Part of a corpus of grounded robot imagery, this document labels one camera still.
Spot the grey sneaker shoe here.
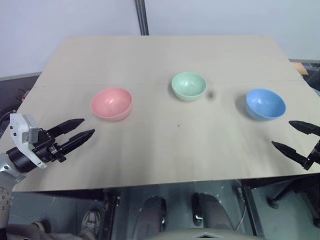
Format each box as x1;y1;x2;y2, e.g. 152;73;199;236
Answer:
80;209;101;237

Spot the red and white small device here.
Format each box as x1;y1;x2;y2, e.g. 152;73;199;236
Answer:
15;88;30;101

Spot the green plastic bowl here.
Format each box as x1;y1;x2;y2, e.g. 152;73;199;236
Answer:
171;71;208;103

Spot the pink plastic bowl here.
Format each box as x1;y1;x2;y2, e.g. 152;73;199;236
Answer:
90;87;133;123

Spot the black vertical pole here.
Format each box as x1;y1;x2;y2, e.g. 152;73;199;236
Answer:
134;0;150;36

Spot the blue plastic bowl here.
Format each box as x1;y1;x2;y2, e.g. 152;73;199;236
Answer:
245;88;287;122

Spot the black chair base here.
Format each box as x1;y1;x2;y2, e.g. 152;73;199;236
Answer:
265;179;320;226

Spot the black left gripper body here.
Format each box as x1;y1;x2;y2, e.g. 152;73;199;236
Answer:
31;128;67;164

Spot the black table leg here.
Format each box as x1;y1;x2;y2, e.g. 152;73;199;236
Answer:
240;179;266;237
102;188;121;236

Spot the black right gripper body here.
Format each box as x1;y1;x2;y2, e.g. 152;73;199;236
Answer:
309;139;320;165

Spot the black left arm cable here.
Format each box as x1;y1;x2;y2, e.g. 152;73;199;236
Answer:
0;108;15;131

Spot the brown cardboard box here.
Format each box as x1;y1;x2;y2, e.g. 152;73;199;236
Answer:
289;59;310;76

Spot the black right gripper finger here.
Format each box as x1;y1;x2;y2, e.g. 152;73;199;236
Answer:
271;140;314;171
288;120;320;138

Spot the person's dark trouser leg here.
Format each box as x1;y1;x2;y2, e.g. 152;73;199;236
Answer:
0;221;77;240

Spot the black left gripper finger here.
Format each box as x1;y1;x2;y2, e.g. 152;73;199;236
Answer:
46;118;86;138
59;128;96;157

